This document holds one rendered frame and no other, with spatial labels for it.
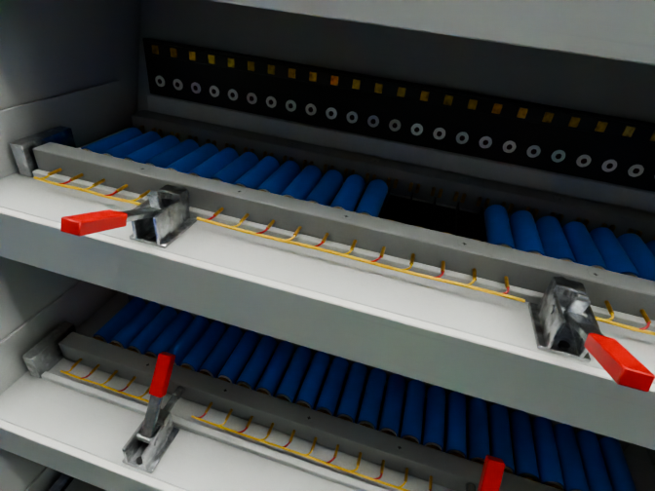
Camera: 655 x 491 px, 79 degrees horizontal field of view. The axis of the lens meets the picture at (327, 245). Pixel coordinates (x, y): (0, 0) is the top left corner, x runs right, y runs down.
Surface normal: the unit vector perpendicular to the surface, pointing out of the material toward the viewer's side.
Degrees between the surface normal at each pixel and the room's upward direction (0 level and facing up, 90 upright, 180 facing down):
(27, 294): 90
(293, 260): 16
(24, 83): 90
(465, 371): 107
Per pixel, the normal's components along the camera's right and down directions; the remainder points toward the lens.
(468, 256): -0.27, 0.51
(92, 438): 0.11, -0.83
